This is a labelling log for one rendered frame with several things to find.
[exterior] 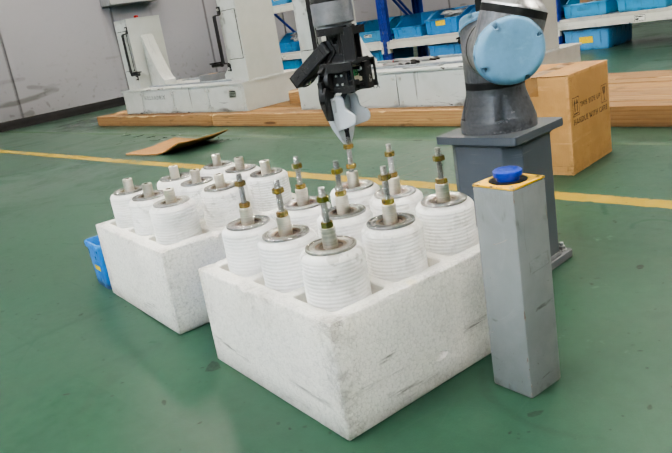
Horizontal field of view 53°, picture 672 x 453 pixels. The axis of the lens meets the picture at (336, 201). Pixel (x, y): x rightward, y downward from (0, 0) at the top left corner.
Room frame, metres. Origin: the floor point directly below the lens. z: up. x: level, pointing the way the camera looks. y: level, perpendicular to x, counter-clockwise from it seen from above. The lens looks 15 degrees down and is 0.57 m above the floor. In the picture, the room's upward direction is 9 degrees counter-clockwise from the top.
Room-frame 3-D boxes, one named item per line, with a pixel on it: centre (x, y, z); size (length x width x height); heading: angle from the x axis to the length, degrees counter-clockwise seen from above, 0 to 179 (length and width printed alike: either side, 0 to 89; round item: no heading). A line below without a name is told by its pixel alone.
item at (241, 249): (1.12, 0.15, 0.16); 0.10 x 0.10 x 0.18
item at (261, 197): (1.52, 0.15, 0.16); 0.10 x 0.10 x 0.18
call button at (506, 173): (0.90, -0.24, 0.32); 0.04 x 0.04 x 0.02
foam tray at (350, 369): (1.10, -0.01, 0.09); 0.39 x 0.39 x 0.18; 35
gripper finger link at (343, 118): (1.23, -0.04, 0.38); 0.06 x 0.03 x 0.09; 49
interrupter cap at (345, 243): (0.93, 0.02, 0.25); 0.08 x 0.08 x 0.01
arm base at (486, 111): (1.36, -0.35, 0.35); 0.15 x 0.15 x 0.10
